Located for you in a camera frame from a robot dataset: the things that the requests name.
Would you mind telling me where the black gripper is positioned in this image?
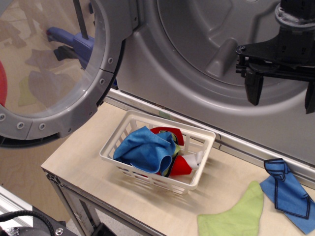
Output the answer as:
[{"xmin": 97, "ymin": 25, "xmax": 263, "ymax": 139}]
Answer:
[{"xmin": 236, "ymin": 27, "xmax": 315, "ymax": 114}]

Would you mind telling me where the plain blue felt cloth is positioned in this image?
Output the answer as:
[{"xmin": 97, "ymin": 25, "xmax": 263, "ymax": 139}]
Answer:
[{"xmin": 113, "ymin": 127, "xmax": 172, "ymax": 174}]

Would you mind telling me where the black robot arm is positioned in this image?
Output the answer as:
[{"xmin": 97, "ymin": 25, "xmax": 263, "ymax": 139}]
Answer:
[{"xmin": 236, "ymin": 0, "xmax": 315, "ymax": 114}]

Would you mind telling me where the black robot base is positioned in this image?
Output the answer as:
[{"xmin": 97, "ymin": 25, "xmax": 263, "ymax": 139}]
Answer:
[{"xmin": 0, "ymin": 205, "xmax": 76, "ymax": 236}]

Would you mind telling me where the grey toy washing machine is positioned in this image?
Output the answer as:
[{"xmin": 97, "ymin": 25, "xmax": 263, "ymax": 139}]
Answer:
[{"xmin": 103, "ymin": 0, "xmax": 315, "ymax": 190}]

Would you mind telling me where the white plastic laundry basket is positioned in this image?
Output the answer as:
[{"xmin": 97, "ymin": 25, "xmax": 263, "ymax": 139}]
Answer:
[{"xmin": 99, "ymin": 111, "xmax": 216, "ymax": 194}]

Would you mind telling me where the round grey machine door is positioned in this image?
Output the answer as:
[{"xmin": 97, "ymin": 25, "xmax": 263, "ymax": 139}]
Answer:
[{"xmin": 0, "ymin": 0, "xmax": 138, "ymax": 148}]

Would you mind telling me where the blue stitched felt shirt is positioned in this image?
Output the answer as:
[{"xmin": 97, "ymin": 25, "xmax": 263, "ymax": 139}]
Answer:
[{"xmin": 260, "ymin": 158, "xmax": 315, "ymax": 234}]

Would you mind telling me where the white felt cloth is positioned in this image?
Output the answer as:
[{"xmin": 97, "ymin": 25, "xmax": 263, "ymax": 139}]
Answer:
[{"xmin": 183, "ymin": 151, "xmax": 204, "ymax": 170}]

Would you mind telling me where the red felt cloth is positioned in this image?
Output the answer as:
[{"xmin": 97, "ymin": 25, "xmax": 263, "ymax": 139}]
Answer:
[{"xmin": 150, "ymin": 127, "xmax": 192, "ymax": 177}]

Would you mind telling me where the light green felt cloth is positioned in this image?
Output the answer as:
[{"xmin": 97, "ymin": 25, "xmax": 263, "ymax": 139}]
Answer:
[{"xmin": 197, "ymin": 181, "xmax": 264, "ymax": 236}]

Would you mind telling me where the blue bar clamp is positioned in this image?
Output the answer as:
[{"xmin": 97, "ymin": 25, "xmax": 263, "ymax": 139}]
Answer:
[{"xmin": 46, "ymin": 0, "xmax": 95, "ymax": 69}]

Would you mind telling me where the red round object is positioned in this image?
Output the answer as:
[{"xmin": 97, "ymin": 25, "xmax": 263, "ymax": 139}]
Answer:
[{"xmin": 0, "ymin": 62, "xmax": 8, "ymax": 106}]

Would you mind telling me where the aluminium table frame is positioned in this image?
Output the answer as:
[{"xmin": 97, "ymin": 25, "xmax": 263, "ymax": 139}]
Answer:
[{"xmin": 44, "ymin": 169, "xmax": 163, "ymax": 236}]

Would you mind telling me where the black sleeved cable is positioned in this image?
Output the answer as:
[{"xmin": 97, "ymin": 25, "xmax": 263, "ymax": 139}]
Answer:
[{"xmin": 0, "ymin": 210, "xmax": 54, "ymax": 236}]

